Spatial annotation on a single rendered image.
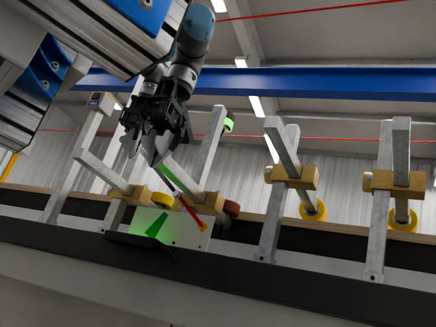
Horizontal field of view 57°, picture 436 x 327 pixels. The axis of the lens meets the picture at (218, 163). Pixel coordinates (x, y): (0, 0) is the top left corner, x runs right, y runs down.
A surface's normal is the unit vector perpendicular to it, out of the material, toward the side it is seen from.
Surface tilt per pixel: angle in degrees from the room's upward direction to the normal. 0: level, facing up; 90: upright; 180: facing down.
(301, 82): 90
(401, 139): 180
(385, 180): 90
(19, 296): 90
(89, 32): 180
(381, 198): 90
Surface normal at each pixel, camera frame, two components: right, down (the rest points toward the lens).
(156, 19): 0.65, -0.15
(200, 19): 0.22, -0.36
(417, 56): -0.26, 0.88
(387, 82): -0.30, -0.47
